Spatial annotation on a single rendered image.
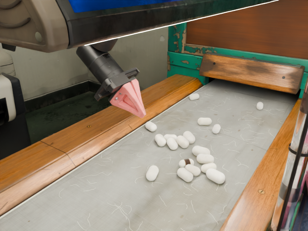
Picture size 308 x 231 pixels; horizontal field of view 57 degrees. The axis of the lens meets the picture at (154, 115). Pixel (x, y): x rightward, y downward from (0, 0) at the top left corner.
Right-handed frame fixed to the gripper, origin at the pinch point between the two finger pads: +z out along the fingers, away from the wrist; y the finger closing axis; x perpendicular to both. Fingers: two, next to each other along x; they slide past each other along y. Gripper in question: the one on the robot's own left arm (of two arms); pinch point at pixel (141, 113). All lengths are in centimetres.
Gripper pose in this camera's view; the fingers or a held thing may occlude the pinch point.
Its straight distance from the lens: 61.1
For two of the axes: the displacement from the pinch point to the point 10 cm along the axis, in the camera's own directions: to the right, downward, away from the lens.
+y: 5.7, -3.7, 7.4
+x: -5.3, 5.2, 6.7
